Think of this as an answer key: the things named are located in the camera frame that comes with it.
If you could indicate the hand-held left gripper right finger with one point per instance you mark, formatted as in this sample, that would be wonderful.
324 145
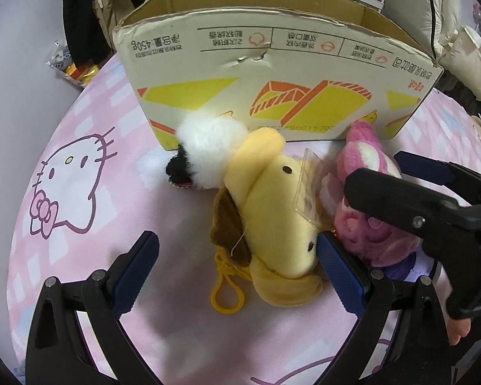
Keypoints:
340 272

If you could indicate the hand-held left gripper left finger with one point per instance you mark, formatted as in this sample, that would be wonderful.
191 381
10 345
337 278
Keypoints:
136 272

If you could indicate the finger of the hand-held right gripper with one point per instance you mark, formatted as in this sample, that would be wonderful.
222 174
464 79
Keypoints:
425 168
384 196

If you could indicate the pink bear plush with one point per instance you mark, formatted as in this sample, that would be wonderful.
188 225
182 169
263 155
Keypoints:
368 148

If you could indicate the yellow dog plush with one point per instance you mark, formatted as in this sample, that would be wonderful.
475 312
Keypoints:
264 192

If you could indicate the white and black fluffy plush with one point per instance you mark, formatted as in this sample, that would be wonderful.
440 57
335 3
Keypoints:
208 148

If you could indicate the printed cardboard box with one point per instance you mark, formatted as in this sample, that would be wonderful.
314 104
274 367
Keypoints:
224 60

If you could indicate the person's right hand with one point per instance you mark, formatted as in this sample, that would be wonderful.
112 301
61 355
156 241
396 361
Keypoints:
459 331

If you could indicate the pink cartoon cat bedsheet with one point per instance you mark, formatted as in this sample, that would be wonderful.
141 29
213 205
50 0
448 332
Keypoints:
104 216

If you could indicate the clear plastic bag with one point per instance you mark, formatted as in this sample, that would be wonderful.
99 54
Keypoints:
308 192

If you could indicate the cream office chair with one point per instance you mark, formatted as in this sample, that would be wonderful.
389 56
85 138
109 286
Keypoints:
417 0

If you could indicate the snack bag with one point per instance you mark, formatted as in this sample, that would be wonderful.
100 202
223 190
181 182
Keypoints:
64 62

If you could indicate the black coat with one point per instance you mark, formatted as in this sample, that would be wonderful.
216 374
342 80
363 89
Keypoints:
80 28

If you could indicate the beige coat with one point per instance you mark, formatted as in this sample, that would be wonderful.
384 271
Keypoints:
108 8

